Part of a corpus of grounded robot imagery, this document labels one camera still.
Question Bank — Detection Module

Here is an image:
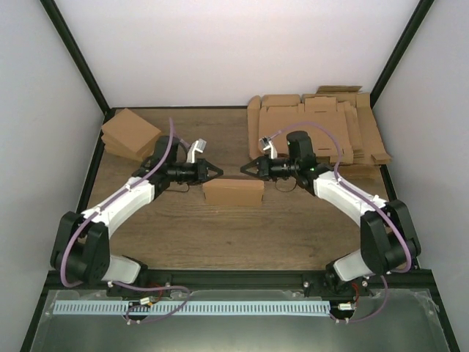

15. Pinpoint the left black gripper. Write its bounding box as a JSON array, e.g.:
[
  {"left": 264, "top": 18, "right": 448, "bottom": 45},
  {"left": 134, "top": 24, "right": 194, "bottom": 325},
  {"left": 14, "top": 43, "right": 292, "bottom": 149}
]
[{"left": 169, "top": 158, "right": 224, "bottom": 186}]

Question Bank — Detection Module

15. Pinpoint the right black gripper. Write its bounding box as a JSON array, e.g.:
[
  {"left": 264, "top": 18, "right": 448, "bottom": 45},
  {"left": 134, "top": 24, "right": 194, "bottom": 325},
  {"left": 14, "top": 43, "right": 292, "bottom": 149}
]
[{"left": 241, "top": 155, "right": 299, "bottom": 183}]

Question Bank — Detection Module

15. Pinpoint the brown cardboard box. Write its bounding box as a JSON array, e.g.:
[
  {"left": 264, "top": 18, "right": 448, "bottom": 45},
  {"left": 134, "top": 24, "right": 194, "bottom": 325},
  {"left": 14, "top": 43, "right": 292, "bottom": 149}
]
[{"left": 202, "top": 178, "right": 265, "bottom": 207}]

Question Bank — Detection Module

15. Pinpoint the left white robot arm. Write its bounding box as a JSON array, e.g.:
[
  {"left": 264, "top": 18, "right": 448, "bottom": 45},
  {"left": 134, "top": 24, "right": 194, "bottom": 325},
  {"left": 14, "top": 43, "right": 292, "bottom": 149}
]
[{"left": 51, "top": 136, "right": 224, "bottom": 296}]

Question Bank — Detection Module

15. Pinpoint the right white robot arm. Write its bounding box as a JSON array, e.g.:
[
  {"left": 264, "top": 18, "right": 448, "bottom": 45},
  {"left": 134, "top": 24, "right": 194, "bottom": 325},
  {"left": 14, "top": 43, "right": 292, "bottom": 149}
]
[{"left": 240, "top": 131, "right": 421, "bottom": 296}]

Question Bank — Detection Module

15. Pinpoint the stack of folded cardboard boxes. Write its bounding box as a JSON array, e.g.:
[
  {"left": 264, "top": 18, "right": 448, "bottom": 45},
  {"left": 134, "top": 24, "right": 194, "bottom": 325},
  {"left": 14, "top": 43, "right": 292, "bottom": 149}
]
[{"left": 101, "top": 109, "right": 161, "bottom": 161}]

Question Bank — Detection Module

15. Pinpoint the pile of flat cardboard blanks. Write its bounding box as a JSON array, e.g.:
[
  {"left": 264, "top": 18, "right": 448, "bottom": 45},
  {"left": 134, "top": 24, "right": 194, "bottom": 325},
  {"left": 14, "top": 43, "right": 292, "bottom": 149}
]
[{"left": 247, "top": 86, "right": 391, "bottom": 168}]

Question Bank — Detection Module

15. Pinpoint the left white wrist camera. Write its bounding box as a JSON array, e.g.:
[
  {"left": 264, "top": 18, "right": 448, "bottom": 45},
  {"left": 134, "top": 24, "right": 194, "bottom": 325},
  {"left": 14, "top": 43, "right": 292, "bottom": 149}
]
[{"left": 186, "top": 139, "right": 207, "bottom": 164}]

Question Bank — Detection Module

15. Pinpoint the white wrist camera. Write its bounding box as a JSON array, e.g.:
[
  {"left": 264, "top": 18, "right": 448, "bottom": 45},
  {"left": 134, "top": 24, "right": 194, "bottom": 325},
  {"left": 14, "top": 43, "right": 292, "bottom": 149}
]
[
  {"left": 186, "top": 139, "right": 207, "bottom": 164},
  {"left": 259, "top": 136, "right": 278, "bottom": 160}
]

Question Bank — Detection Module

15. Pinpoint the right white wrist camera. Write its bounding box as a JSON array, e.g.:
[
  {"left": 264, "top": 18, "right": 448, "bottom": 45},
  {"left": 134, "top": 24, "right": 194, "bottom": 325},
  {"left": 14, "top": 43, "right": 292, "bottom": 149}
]
[{"left": 259, "top": 136, "right": 278, "bottom": 160}]

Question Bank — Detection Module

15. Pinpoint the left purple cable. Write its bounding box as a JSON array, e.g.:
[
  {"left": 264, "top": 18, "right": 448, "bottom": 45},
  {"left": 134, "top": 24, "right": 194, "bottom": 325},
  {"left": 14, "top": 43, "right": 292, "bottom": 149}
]
[{"left": 59, "top": 117, "right": 191, "bottom": 289}]

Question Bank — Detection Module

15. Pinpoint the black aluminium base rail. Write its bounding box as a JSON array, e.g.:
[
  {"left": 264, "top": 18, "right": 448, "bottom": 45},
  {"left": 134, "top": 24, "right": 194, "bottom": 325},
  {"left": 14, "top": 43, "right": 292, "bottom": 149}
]
[{"left": 43, "top": 269, "right": 437, "bottom": 298}]

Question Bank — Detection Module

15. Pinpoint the light blue slotted cable duct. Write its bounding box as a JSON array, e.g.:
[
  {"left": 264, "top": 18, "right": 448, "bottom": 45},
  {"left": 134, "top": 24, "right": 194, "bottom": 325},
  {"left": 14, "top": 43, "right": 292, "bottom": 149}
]
[{"left": 52, "top": 301, "right": 330, "bottom": 316}]

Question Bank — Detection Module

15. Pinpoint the black frame post left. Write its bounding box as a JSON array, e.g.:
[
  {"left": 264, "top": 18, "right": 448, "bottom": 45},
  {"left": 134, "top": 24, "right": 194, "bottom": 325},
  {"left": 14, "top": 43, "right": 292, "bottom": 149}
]
[{"left": 40, "top": 0, "right": 111, "bottom": 114}]

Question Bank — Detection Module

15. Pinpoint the black frame post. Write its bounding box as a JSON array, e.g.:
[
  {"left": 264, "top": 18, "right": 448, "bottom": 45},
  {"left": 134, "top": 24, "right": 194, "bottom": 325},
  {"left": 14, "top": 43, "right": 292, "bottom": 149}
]
[
  {"left": 40, "top": 0, "right": 111, "bottom": 114},
  {"left": 370, "top": 0, "right": 435, "bottom": 108}
]

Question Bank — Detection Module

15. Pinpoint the black frame post right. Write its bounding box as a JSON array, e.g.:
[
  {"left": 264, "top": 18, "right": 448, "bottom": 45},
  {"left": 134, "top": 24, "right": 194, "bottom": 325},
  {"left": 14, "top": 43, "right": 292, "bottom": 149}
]
[{"left": 370, "top": 0, "right": 435, "bottom": 108}]

